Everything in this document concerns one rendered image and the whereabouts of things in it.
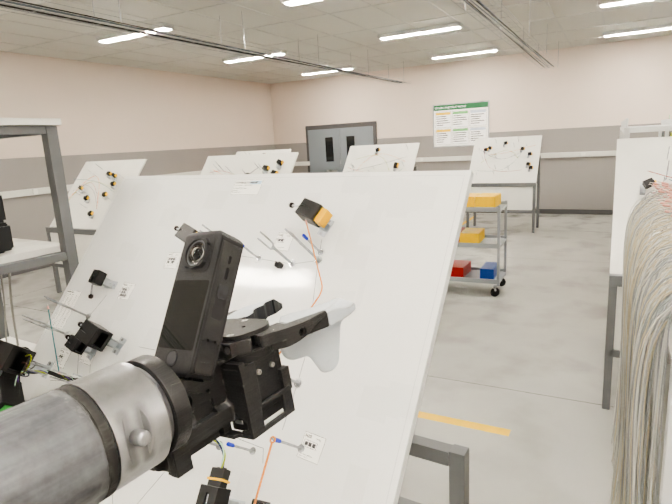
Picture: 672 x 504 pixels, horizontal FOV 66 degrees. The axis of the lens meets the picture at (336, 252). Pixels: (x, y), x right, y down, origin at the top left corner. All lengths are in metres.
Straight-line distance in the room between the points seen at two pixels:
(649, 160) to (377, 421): 3.24
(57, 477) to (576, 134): 11.58
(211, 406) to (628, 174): 3.64
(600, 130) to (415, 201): 10.63
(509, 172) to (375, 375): 8.82
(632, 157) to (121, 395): 3.80
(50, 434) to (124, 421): 0.04
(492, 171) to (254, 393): 9.46
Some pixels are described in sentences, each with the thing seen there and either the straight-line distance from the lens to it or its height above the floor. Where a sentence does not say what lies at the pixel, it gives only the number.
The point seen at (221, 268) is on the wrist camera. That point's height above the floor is 1.65.
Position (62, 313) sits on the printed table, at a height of 1.28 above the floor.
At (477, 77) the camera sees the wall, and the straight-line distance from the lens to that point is 12.09.
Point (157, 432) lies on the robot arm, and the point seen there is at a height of 1.56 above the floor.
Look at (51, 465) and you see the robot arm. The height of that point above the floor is 1.58.
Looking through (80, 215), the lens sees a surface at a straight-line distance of 7.20.
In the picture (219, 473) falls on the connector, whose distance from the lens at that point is 1.07.
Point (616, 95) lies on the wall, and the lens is 11.74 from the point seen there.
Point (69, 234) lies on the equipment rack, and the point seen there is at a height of 1.49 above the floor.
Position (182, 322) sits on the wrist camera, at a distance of 0.41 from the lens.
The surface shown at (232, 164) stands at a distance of 5.80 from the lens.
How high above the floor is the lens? 1.74
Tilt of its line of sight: 12 degrees down
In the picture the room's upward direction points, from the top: 3 degrees counter-clockwise
